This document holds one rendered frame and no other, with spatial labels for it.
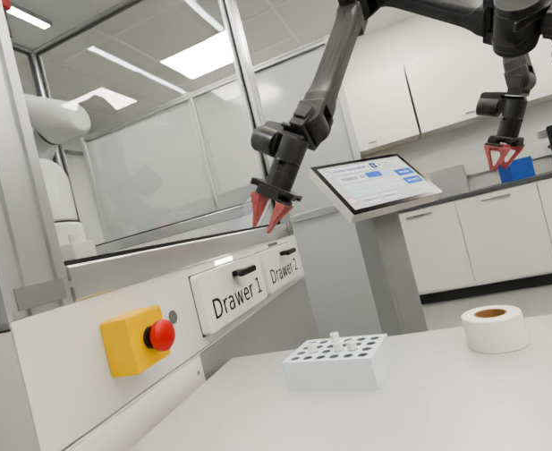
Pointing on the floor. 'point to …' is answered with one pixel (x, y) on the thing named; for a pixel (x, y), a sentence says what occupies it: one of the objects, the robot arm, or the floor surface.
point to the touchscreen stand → (391, 275)
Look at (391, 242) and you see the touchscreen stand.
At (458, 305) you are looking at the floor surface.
